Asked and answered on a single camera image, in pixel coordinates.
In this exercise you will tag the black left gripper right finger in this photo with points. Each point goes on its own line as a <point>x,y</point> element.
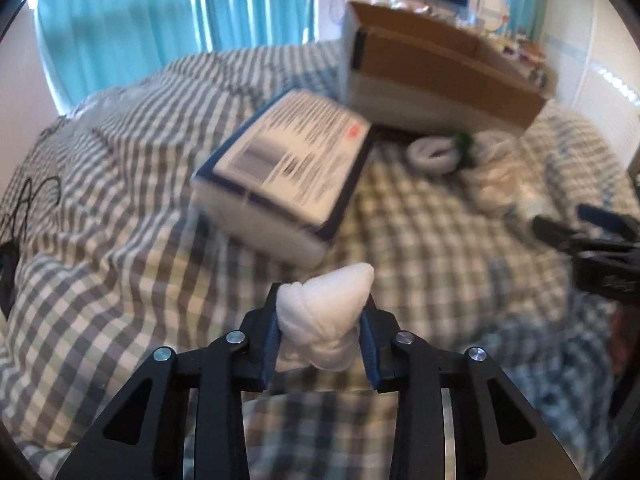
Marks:
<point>497,433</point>

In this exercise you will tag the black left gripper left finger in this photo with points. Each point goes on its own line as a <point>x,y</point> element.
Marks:
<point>141,432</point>

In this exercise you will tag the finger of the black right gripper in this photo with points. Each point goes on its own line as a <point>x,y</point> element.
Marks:
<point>622,225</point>
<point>572,242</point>

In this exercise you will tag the cream lace cloth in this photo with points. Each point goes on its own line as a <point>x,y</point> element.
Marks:
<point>499,186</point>

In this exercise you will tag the white sock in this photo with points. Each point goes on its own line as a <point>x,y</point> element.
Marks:
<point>319,319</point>

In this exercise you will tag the black white tissue pack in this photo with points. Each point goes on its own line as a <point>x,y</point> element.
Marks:
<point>282,182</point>

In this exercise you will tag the gray checkered bed quilt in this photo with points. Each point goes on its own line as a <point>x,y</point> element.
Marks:
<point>116,260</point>

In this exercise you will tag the white sliding wardrobe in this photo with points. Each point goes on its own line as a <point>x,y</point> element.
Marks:
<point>593,65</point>

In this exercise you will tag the white oval vanity mirror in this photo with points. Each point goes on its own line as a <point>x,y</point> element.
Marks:
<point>489,15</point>

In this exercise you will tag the brown cardboard box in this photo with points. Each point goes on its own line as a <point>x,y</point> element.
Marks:
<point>406,71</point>

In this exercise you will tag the large blue curtain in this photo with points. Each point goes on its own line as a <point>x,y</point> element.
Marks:
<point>90,45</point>

